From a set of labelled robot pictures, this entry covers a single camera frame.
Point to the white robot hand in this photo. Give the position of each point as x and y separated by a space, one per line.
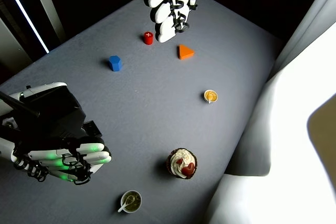
86 155
168 11

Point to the black walkie-talkie toy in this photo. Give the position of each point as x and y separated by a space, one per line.
60 113

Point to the red cylinder block white cross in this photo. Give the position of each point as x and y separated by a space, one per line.
148 39

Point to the orange triangle block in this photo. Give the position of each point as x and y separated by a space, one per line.
184 52

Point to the toy bowl of green soup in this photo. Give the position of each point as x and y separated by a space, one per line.
132 201

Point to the blue hexagonal block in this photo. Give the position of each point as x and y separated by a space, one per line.
115 64

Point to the grey table cloth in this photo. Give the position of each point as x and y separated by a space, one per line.
157 116

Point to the small toy coffee cup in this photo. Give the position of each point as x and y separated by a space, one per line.
210 96

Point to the toy cupcake with cream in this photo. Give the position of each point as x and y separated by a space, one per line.
182 163

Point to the long white light strip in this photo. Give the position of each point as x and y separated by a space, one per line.
25 11

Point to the white curtain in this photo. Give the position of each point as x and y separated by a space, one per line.
288 129

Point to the beige panel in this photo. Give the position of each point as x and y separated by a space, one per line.
324 140

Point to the white frame post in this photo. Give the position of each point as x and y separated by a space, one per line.
47 3

